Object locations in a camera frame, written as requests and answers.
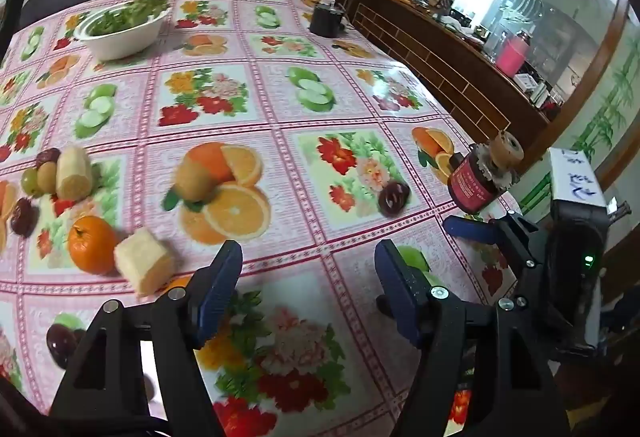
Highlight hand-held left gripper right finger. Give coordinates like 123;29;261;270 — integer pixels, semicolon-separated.
374;238;571;437

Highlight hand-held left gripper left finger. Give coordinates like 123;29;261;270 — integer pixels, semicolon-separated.
48;239;244;437

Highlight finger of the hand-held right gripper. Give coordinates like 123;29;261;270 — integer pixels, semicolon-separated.
442;211;546;270

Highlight peeled wedge sugarcane piece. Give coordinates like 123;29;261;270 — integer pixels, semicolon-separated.
114;227;176;296

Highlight orange mandarin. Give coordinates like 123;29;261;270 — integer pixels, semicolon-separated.
67;216;120;275

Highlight dark red plum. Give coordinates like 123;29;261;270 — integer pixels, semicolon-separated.
377;181;412;218
46;323;87;368

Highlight peeled cylindrical sugarcane piece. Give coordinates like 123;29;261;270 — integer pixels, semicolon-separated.
55;146;95;199

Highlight smooth red jujube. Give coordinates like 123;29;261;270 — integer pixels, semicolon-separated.
11;198;38;238

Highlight red bottle with wooden cap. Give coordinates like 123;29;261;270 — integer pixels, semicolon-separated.
446;130;524;214

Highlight pink plastic container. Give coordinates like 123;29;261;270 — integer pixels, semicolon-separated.
495;31;531;78

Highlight brown wooden cabinet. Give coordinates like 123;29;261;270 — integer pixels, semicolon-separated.
327;0;566;163

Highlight fruit and flower print tablecloth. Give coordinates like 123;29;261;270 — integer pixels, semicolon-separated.
0;0;521;437

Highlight small brown round fruit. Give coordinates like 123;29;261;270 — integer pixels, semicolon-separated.
37;163;60;194

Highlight green grape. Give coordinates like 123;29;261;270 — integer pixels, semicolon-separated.
21;167;43;195

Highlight black cup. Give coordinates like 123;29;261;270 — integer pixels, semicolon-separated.
309;1;347;38

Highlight white bowl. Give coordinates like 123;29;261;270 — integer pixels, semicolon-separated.
74;2;172;62

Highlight green leafy vegetables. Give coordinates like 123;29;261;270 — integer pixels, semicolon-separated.
87;0;171;37

